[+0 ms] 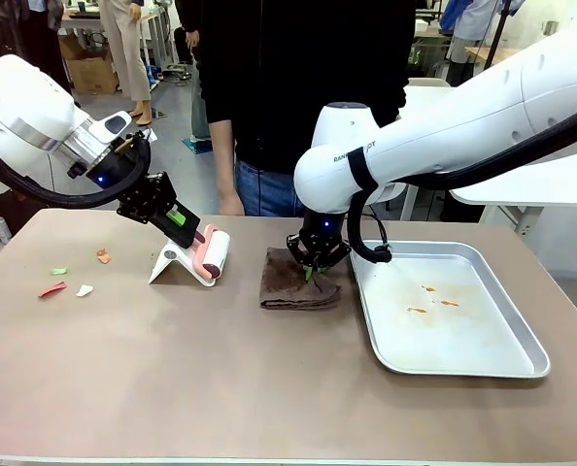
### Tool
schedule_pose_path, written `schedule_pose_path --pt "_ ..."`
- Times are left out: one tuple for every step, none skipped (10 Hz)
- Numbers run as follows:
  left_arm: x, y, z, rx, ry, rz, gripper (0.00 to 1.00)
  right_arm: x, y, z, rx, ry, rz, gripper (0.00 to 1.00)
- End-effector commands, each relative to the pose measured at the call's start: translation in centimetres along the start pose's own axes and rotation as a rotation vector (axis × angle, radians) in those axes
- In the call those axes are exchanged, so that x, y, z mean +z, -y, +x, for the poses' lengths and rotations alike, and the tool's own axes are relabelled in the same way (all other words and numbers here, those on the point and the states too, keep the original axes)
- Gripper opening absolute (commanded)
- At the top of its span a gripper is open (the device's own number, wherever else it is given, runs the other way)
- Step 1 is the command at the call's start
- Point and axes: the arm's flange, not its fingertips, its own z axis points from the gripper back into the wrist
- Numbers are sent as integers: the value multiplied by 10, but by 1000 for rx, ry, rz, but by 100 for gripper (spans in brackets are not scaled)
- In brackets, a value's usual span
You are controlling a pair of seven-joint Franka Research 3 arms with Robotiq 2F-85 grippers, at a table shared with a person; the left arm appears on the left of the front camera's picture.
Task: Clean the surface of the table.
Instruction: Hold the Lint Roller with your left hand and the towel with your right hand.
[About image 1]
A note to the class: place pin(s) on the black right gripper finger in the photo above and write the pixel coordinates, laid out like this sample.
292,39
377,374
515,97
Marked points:
334,255
300,250

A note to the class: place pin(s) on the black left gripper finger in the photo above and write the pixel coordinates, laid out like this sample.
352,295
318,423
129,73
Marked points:
179,235
191,219

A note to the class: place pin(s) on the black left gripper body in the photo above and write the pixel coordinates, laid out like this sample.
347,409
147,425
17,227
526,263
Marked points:
150,196

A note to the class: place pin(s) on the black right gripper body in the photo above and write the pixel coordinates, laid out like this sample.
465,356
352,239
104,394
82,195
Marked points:
322,228

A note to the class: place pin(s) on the brown cloth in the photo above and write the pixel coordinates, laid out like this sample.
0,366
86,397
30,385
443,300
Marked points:
283,286

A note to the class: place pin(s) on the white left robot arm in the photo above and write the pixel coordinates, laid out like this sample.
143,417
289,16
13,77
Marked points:
16,97

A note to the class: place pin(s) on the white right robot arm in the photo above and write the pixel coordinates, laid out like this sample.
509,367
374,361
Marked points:
463,121

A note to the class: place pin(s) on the person's right forearm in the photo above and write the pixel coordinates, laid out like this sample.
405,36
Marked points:
223,155

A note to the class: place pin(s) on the person's right hand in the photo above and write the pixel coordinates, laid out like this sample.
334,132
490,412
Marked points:
231,205

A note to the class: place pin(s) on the white folded stand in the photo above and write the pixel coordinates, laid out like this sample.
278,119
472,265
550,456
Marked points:
172,268

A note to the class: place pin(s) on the blue jeans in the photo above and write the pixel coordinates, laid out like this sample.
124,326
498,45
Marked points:
264,191

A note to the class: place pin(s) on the blue floor mat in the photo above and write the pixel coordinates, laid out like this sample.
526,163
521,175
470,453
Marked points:
198,145

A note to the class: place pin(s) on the orange paper scrap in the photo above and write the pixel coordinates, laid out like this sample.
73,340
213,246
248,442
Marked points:
104,256

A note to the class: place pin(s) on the person in faded jeans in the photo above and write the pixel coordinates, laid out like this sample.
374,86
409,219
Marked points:
198,111

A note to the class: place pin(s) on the white paper scrap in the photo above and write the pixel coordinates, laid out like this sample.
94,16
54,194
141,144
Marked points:
84,291

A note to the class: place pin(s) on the green paper scrap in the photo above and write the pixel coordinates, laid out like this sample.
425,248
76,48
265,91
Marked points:
59,271

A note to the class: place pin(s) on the silver metal tray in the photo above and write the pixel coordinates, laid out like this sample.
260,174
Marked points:
444,330

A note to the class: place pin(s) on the red paper scrap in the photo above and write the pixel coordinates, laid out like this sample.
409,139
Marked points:
53,290

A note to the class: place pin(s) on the brown cardboard box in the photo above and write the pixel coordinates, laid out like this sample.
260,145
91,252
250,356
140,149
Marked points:
91,73

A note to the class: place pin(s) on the person in beige trousers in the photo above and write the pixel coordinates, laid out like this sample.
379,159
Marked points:
128,53

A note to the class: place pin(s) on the silver metal can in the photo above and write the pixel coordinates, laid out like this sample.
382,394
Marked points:
0,229

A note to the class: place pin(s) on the black sweater torso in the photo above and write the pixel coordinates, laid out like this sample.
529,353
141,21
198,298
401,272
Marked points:
293,73

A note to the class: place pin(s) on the person in black trousers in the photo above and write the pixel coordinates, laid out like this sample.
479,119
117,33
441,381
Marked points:
50,48

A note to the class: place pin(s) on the wooden table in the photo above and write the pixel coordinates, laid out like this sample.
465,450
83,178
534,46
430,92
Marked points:
487,56

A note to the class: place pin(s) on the person in light blue shirt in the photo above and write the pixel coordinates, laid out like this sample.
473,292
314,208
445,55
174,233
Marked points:
468,34

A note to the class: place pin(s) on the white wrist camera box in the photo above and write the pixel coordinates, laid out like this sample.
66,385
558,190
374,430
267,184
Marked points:
109,125

